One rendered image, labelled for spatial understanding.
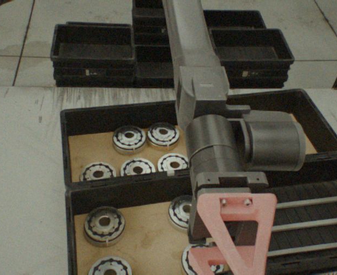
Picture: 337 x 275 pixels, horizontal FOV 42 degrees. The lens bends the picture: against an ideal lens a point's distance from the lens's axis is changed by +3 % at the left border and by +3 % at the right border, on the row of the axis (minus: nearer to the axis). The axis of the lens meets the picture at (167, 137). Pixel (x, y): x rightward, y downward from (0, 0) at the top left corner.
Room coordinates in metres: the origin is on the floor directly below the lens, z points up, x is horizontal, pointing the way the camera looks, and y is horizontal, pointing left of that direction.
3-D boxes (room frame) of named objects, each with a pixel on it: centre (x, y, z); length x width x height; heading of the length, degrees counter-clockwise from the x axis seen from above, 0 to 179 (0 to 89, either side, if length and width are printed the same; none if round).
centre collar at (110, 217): (0.61, 0.14, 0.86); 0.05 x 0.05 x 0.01
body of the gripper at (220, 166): (0.28, -0.06, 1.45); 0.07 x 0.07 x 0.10; 9
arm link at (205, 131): (0.34, -0.06, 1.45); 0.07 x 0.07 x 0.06; 9
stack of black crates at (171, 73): (1.89, 0.02, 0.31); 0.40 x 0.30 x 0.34; 99
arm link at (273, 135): (0.37, -0.09, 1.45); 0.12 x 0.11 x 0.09; 9
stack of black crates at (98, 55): (1.83, 0.42, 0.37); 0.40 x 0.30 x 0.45; 99
